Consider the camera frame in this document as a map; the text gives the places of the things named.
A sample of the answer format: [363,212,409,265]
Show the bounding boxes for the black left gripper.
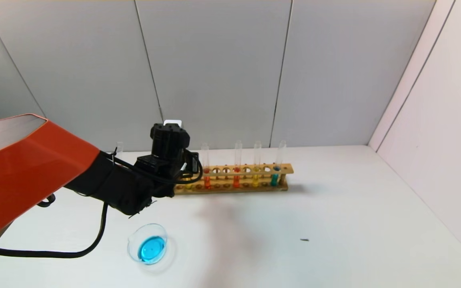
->
[181,150,199,178]

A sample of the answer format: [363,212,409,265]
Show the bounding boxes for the orange pigment test tube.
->
[233,140,243,188]
[202,143,212,189]

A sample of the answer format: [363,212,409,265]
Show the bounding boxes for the wooden test tube rack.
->
[174,163,294,195]

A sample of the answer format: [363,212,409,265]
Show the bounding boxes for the yellow pigment test tube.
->
[252,141,263,188]

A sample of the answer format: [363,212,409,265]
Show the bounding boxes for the clear glass beaker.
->
[128,223,169,264]

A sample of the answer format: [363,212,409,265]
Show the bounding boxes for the black mounted wrist camera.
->
[150,120,191,160]

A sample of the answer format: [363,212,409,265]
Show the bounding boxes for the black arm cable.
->
[0,148,204,259]

